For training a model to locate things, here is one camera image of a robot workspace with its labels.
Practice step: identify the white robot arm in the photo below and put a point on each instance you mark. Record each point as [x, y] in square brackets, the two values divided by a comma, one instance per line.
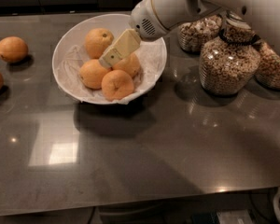
[263, 16]

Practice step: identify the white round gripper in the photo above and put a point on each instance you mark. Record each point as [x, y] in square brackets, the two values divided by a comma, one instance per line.
[145, 17]

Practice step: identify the orange at bowl front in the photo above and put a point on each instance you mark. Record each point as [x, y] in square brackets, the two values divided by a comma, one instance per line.
[116, 85]

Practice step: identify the glass jar puffed cereal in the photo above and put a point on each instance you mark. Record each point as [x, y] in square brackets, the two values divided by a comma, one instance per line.
[193, 35]

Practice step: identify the glass jar back right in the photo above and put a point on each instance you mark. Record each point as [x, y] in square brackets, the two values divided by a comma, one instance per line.
[268, 73]

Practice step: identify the white bowl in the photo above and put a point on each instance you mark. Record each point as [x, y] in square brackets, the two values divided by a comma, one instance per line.
[116, 23]

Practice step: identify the large glass jar cereal rings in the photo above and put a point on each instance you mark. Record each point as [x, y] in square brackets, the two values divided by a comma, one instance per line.
[228, 62]

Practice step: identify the white paper bowl liner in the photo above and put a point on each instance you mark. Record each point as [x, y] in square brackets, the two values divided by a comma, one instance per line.
[70, 54]

